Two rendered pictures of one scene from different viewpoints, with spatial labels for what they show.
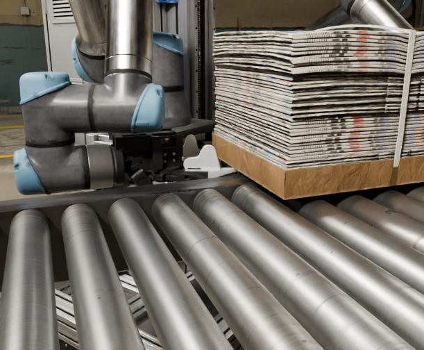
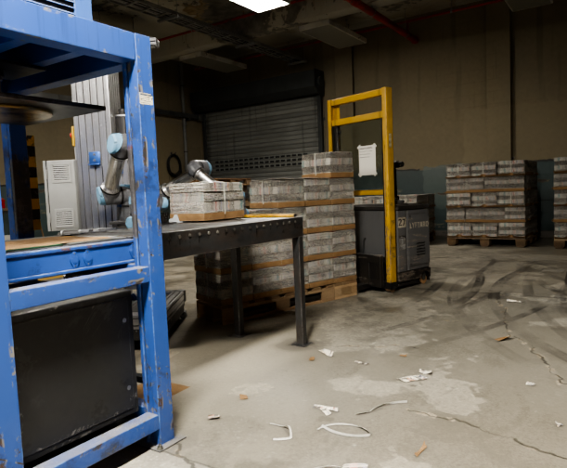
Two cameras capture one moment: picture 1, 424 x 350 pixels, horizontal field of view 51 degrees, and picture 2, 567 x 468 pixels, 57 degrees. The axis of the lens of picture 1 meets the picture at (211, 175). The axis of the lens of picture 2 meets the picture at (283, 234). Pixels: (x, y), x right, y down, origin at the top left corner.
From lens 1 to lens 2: 251 cm
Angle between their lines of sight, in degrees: 37
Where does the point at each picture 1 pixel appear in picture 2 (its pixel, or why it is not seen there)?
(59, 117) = not seen: hidden behind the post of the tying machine
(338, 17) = (185, 177)
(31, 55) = not seen: outside the picture
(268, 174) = (198, 216)
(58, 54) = (55, 197)
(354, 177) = (217, 215)
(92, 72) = (108, 201)
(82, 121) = not seen: hidden behind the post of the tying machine
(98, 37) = (115, 187)
